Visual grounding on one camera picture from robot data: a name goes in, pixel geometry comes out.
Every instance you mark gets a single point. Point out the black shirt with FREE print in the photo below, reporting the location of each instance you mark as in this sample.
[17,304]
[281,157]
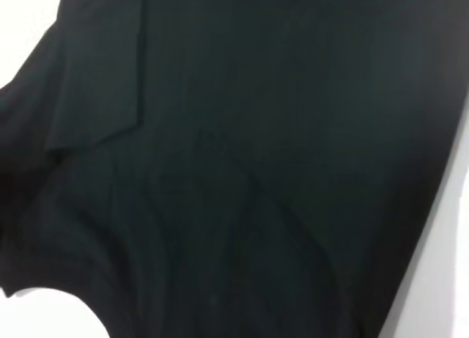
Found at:
[256,151]

